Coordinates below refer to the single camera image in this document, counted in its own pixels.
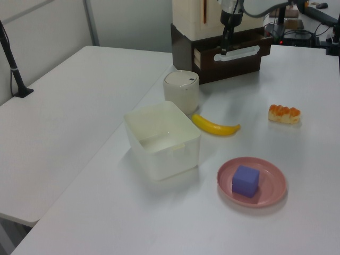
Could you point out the black electronics box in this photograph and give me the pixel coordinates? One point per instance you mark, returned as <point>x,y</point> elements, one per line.
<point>296,39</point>

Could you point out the purple cube block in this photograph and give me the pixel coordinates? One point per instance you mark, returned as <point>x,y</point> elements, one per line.
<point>245,182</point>

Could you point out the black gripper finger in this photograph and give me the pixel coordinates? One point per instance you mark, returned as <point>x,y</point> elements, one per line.
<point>230,34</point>
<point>224,43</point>

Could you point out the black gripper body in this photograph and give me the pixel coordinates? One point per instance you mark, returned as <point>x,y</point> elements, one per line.
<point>231,17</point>

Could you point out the orange glazed toy bread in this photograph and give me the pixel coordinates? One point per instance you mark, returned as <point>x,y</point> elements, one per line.
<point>284,114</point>

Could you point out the black computer mouse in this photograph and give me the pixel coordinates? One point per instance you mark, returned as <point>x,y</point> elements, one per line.
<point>322,5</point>

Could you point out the black camera stand pole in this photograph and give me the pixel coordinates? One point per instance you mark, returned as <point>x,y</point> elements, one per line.
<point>14,71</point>

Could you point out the pink plastic plate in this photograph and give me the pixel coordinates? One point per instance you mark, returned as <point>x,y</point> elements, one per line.
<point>271,194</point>

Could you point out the brown cardboard box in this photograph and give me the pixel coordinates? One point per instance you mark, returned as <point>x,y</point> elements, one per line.
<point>294,24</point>

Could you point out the black monitor stand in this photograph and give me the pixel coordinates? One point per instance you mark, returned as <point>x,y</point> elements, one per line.
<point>281,18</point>

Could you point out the brown and cream mini cabinet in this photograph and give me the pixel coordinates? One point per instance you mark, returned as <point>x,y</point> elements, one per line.
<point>186,32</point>

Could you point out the white round trash can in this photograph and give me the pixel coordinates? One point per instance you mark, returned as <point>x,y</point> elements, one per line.
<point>181,91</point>

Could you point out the white plastic storage bin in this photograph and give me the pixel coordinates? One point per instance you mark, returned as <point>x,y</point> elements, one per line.
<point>170,156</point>

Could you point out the black table clamp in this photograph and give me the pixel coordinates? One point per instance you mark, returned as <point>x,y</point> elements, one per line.
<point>333,43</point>

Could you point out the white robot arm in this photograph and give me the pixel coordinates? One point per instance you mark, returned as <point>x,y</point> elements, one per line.
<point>255,6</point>

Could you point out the yellow toy banana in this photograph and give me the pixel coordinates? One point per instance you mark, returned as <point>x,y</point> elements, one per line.
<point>212,127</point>

